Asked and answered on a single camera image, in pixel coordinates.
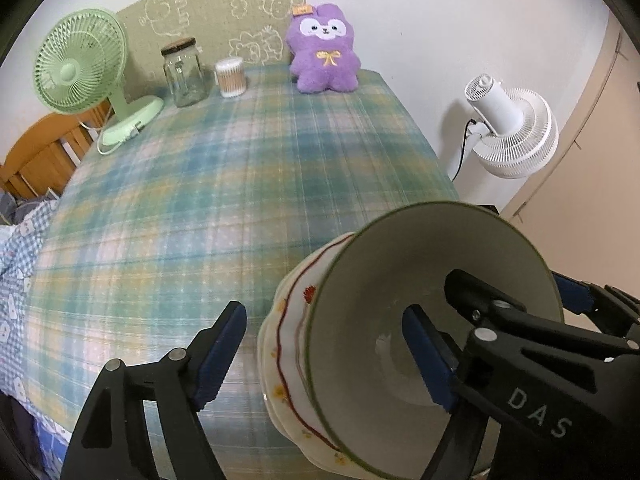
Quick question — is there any floral bowl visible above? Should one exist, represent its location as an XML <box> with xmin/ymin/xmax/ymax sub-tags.
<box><xmin>305</xmin><ymin>202</ymin><xmax>563</xmax><ymax>479</ymax></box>

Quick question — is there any white red pattern plate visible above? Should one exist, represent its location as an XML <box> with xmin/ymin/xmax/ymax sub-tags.
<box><xmin>271</xmin><ymin>233</ymin><xmax>373</xmax><ymax>479</ymax></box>

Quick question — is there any round yellow flower plate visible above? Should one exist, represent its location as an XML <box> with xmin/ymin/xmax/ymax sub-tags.
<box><xmin>257</xmin><ymin>274</ymin><xmax>312</xmax><ymax>450</ymax></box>

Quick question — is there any white standing fan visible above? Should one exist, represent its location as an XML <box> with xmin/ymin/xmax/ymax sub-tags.
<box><xmin>450</xmin><ymin>74</ymin><xmax>559</xmax><ymax>180</ymax></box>

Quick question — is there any blue checkered blanket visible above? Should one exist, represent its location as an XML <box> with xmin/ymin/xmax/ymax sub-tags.
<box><xmin>1</xmin><ymin>200</ymin><xmax>70</xmax><ymax>479</ymax></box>

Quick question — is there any plaid tablecloth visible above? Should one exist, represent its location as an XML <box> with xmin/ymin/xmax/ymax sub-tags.
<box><xmin>23</xmin><ymin>66</ymin><xmax>457</xmax><ymax>479</ymax></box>

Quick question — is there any wooden bed headboard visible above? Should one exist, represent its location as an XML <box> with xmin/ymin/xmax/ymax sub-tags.
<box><xmin>1</xmin><ymin>100</ymin><xmax>111</xmax><ymax>200</ymax></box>

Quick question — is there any purple plush bunny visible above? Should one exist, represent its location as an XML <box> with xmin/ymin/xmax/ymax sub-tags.
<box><xmin>286</xmin><ymin>3</ymin><xmax>361</xmax><ymax>93</ymax></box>

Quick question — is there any cotton swab container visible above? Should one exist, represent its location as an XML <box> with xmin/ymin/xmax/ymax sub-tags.
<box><xmin>215</xmin><ymin>56</ymin><xmax>247</xmax><ymax>99</ymax></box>

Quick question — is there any glass jar black lid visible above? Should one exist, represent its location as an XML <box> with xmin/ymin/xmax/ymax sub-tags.
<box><xmin>160</xmin><ymin>37</ymin><xmax>207</xmax><ymax>107</ymax></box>

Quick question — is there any green desk fan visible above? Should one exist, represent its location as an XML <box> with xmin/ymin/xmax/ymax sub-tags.
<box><xmin>32</xmin><ymin>9</ymin><xmax>164</xmax><ymax>155</ymax></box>

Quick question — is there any green cartoon wall mat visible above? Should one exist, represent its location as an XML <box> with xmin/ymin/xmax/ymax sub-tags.
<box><xmin>117</xmin><ymin>0</ymin><xmax>306</xmax><ymax>98</ymax></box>

